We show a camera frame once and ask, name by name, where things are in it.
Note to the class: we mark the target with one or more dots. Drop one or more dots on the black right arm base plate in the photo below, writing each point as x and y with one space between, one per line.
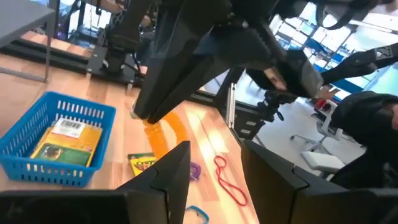
96 67

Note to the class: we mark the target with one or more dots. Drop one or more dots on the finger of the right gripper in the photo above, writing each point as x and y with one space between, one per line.
189 84
164 71

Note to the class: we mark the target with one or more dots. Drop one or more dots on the red rubber band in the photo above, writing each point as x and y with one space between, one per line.
243 203

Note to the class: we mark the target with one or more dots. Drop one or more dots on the white office chair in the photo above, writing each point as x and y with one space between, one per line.
323 161

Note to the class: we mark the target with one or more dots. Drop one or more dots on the yellow green crayon box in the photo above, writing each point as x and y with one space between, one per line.
140 163
77 140

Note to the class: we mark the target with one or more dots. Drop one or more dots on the grey perforated metal shelf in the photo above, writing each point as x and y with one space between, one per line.
18 18

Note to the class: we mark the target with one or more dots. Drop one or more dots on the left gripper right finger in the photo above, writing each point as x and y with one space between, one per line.
311 205

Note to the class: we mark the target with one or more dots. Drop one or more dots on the blue plastic basket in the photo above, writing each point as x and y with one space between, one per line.
107 124

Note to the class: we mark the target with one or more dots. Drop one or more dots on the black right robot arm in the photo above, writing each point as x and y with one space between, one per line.
124 37

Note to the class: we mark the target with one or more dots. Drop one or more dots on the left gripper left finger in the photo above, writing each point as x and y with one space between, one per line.
140 205

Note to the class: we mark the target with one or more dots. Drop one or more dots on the blue rubber band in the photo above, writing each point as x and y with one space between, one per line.
206 216

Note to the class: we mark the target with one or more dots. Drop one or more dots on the person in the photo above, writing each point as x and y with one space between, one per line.
363 124

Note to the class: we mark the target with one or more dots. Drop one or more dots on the black camera tripod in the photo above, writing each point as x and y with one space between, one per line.
270 105

